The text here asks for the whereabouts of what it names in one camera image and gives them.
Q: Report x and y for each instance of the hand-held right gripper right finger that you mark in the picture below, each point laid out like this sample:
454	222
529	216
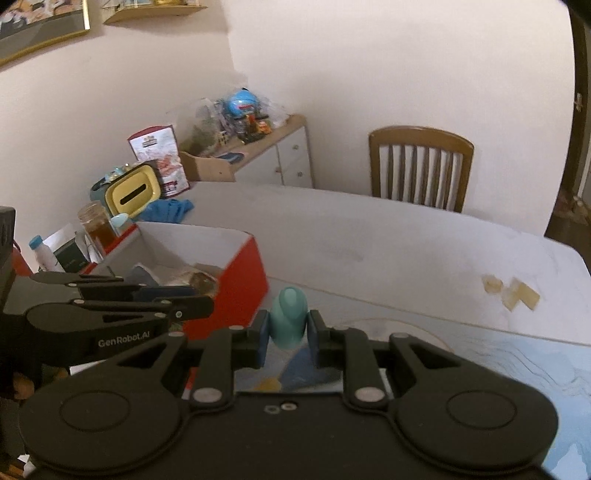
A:
315	339

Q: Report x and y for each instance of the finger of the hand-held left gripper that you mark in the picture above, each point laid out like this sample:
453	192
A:
171	292
198	308

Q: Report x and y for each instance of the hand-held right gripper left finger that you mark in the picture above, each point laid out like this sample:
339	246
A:
262	341

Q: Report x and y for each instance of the silver foil snack packet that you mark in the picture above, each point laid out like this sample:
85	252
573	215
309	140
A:
184	277

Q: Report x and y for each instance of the teal silicone object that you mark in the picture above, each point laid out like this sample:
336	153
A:
288	318

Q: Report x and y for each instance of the red and white cardboard box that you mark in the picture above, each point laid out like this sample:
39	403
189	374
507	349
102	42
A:
240	272

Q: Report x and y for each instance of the person's left hand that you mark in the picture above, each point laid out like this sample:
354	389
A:
23	385

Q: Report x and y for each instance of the blue cloth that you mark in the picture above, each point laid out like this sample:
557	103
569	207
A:
168	210

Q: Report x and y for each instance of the dark green box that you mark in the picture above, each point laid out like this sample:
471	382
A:
69	258

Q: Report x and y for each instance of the glass jar with brown contents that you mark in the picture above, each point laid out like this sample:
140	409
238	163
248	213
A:
99	230

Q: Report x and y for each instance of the white bottle with blue cap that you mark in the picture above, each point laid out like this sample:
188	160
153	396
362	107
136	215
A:
44	256

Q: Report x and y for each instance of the yellow and teal tissue box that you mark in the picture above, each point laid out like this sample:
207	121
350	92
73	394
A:
134	189

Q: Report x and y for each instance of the red and white snack bag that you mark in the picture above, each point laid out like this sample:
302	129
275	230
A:
154	143

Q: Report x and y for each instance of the clear plastic bag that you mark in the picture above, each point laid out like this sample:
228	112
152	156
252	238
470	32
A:
198	134

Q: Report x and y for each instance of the white and wood sideboard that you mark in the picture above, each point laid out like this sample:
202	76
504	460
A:
291	152

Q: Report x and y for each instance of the round translucent yellowish piece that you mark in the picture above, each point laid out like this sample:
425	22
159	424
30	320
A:
491	284

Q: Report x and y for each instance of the toy truck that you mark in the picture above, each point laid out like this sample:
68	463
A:
254	127

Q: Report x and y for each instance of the round blue toy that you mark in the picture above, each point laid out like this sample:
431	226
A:
240	101

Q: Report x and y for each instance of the blue printed table mat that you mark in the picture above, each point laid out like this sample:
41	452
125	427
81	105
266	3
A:
531	369

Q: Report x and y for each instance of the wooden slatted chair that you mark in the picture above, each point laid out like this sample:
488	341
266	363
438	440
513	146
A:
415	136

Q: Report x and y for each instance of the dark wooden door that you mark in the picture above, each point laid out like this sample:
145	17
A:
582	138

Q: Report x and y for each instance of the wooden wall shelf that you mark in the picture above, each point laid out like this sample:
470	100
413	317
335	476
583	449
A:
152	11

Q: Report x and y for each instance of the framed wall poster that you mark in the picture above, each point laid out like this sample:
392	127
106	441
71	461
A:
37	27

